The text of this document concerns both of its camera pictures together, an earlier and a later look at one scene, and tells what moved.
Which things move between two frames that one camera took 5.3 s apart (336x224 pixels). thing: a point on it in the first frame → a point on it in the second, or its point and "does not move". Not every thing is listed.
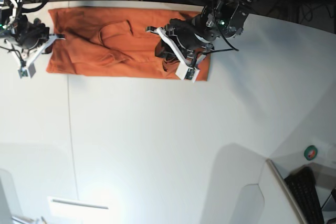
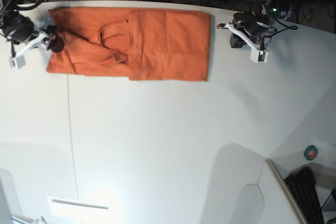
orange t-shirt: [114, 42] does not move
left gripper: [191, 33] → [249, 24]
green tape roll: [311, 152] does not move
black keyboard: [302, 183] does not move
